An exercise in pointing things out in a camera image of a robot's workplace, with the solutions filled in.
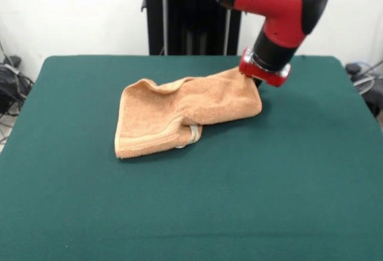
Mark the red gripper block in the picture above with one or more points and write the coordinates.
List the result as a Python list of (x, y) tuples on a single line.
[(263, 77)]

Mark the tan terry towel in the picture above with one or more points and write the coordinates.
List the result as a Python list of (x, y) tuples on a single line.
[(194, 105)]

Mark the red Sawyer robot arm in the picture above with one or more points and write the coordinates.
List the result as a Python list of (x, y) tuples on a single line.
[(275, 3)]

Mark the black floor equipment lump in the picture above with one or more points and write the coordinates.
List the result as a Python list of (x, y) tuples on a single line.
[(374, 93), (9, 87)]

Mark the dark green table cloth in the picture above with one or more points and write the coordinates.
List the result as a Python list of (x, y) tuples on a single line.
[(119, 198)]

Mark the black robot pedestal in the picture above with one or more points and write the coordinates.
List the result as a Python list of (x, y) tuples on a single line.
[(185, 18)]

